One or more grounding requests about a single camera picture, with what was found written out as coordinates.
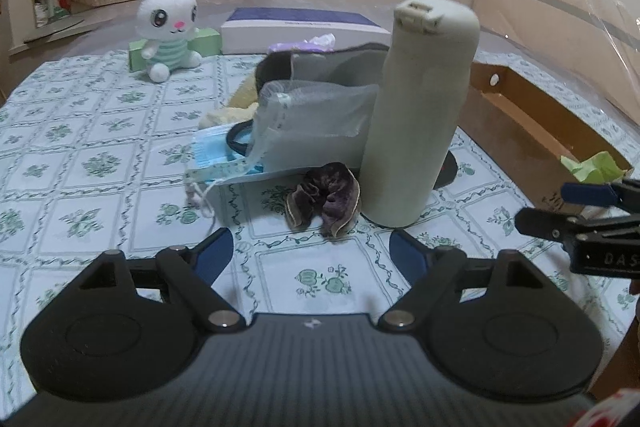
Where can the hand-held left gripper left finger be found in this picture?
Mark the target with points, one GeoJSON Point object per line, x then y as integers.
{"type": "Point", "coordinates": [215, 252]}

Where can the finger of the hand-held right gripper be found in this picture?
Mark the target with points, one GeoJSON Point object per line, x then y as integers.
{"type": "Point", "coordinates": [585, 194]}
{"type": "Point", "coordinates": [540, 219]}

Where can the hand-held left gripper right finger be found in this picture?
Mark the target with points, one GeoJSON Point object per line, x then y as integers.
{"type": "Point", "coordinates": [407, 252]}

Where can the dark purple scrunchie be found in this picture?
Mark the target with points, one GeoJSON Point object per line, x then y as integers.
{"type": "Point", "coordinates": [325, 197]}

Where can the cardboard box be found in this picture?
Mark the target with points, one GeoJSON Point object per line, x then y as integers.
{"type": "Point", "coordinates": [510, 117]}

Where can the light green cloth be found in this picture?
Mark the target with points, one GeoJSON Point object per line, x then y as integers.
{"type": "Point", "coordinates": [595, 167]}

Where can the dark cloth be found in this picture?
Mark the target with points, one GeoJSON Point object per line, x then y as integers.
{"type": "Point", "coordinates": [447, 174]}

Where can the blue face mask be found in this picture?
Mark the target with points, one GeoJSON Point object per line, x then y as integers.
{"type": "Point", "coordinates": [210, 152]}

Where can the black hair band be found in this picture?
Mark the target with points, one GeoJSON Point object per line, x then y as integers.
{"type": "Point", "coordinates": [231, 142]}

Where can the pale yellow plush toy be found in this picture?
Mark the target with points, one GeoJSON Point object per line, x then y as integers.
{"type": "Point", "coordinates": [225, 114]}

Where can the beige insulated bottle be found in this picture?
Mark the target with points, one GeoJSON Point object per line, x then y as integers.
{"type": "Point", "coordinates": [420, 107]}

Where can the red white patterned cloth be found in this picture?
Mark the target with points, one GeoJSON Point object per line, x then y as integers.
{"type": "Point", "coordinates": [620, 412]}

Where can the clear plastic bag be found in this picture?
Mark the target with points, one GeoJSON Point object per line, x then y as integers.
{"type": "Point", "coordinates": [310, 122]}

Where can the green floral printed bedsheet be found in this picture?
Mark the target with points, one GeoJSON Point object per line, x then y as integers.
{"type": "Point", "coordinates": [100, 132]}

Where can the grey fabric pouch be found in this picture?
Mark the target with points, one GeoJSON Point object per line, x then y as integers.
{"type": "Point", "coordinates": [320, 67]}

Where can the green box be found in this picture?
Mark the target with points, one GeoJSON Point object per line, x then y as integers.
{"type": "Point", "coordinates": [205, 42]}

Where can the purple tissue pack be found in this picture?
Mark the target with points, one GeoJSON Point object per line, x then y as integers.
{"type": "Point", "coordinates": [295, 47]}

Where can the blue and white flat box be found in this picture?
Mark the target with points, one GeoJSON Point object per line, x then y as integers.
{"type": "Point", "coordinates": [280, 34]}

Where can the white bunny plush toy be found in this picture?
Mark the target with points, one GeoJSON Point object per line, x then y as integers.
{"type": "Point", "coordinates": [165, 22]}

